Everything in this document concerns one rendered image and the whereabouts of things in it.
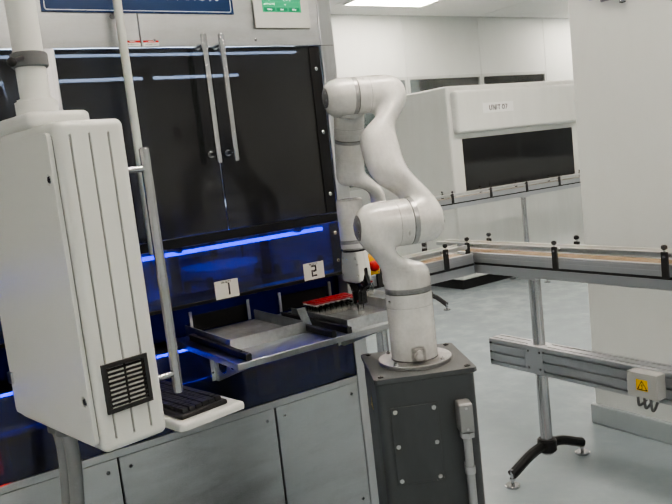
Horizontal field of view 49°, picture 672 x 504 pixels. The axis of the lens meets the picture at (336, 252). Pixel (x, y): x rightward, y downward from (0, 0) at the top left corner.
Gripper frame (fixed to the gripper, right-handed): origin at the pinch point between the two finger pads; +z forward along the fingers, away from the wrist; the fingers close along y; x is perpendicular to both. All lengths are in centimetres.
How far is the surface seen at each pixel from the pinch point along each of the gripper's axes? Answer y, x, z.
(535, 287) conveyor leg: -14, 96, 16
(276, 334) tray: -4.2, -29.1, 6.2
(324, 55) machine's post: -30, 17, -81
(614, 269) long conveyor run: 27, 92, 6
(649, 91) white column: 5, 153, -58
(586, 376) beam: 10, 94, 49
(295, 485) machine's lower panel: -31, -15, 68
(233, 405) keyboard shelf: 19, -56, 16
